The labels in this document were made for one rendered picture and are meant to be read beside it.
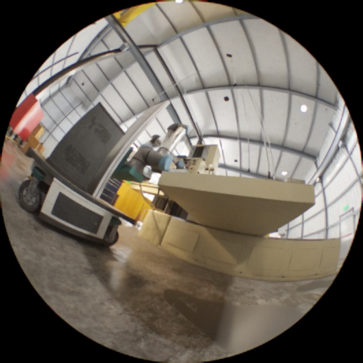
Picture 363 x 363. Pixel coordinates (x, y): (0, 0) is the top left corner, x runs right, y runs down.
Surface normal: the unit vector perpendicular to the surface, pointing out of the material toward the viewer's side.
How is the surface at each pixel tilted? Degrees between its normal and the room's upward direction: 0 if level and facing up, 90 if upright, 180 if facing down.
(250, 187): 90
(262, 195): 90
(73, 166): 90
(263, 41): 169
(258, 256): 90
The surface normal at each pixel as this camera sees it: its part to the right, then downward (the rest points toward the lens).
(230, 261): -0.40, -0.53
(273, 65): -0.50, 0.81
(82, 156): 0.85, 0.10
